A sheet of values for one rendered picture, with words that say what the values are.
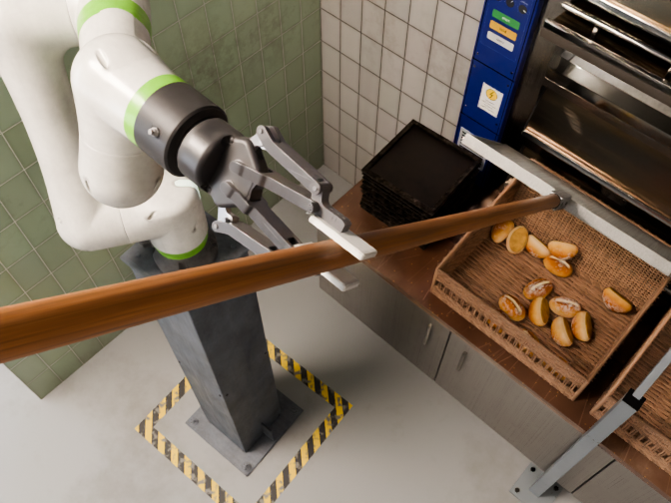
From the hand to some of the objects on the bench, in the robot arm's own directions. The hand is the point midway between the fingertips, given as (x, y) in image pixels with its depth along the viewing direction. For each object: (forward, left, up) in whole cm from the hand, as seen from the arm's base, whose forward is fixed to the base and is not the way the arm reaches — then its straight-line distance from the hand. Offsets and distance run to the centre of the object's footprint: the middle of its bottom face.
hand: (335, 251), depth 68 cm
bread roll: (+26, +93, -137) cm, 167 cm away
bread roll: (-8, +108, -136) cm, 174 cm away
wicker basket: (+9, +96, -138) cm, 168 cm away
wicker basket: (+69, +92, -138) cm, 179 cm away
